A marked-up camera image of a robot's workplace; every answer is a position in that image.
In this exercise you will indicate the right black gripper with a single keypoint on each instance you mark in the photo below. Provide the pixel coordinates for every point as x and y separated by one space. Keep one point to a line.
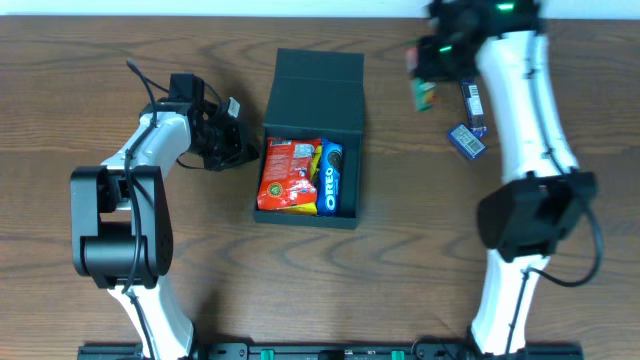
427 57

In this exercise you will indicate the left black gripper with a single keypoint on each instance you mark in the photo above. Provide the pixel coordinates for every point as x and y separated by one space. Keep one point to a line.
230 145

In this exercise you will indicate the dark purple chocolate bar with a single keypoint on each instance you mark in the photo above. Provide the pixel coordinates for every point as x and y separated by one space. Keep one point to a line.
473 105

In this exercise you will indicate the red green KitKat bar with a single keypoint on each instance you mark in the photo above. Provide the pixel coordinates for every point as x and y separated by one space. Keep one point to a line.
422 92

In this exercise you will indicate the red snack bag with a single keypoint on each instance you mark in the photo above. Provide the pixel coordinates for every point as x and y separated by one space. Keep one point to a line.
286 175

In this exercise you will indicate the small blue snack box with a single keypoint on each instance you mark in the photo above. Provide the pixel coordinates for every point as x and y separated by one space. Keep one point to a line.
466 142

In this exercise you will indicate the dark green gift box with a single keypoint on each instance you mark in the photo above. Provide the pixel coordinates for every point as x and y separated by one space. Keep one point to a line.
320 94

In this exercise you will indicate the yellow seed snack bag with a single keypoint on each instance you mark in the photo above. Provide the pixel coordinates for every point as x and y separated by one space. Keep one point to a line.
309 208

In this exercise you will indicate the blue Oreo cookie pack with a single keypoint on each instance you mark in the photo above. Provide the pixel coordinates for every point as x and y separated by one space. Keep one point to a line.
330 169

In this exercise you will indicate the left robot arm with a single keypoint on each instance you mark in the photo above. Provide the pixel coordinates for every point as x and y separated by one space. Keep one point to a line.
122 235

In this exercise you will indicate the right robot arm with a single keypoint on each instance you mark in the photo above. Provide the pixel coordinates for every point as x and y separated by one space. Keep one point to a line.
543 194

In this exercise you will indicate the black mounting rail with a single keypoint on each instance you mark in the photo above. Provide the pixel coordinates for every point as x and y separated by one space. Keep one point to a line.
421 351

